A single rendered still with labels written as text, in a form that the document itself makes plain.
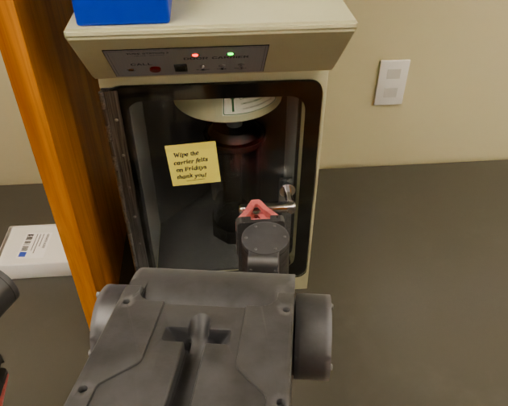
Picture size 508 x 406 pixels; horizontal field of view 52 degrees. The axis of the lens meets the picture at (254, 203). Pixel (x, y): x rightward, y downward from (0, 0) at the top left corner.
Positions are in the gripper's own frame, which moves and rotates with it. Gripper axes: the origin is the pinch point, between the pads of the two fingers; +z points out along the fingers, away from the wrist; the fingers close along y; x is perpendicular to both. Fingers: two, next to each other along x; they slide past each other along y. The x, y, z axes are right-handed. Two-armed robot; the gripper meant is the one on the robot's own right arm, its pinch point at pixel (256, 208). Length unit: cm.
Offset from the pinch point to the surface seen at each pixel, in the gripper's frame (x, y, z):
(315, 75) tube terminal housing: -8.9, 19.2, 5.6
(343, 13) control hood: -9.7, 31.0, -3.4
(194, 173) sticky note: 9.2, 4.2, 4.1
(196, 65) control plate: 7.5, 23.8, 0.0
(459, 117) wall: -56, -14, 49
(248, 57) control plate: 1.0, 25.2, -1.4
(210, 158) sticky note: 6.6, 6.9, 4.1
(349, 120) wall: -27, -14, 49
